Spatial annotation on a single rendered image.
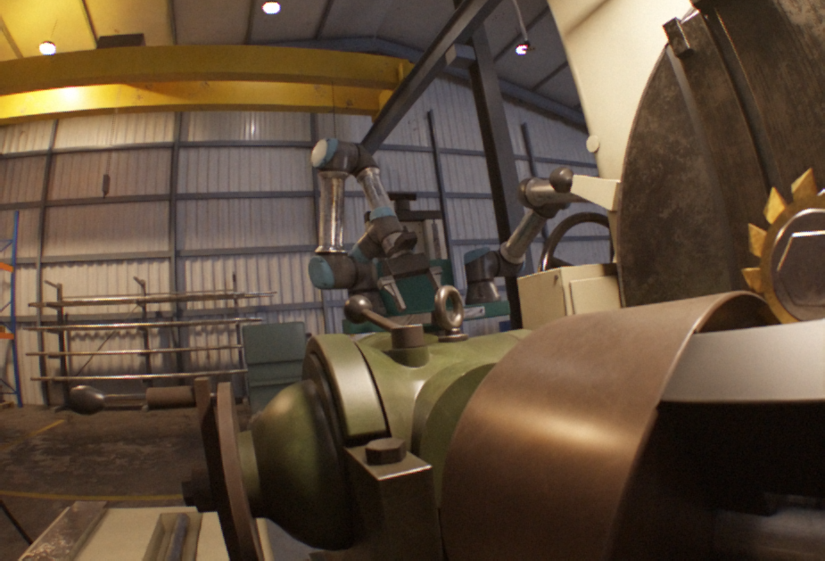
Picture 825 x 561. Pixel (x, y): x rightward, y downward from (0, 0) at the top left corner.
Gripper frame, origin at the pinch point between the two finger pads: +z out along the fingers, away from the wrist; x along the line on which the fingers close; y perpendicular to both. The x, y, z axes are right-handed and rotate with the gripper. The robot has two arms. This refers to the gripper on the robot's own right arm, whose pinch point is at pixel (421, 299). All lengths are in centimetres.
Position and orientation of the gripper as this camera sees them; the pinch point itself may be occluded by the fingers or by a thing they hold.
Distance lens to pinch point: 118.3
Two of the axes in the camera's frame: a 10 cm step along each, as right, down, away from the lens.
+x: -8.5, 1.5, -5.1
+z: 4.0, 8.1, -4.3
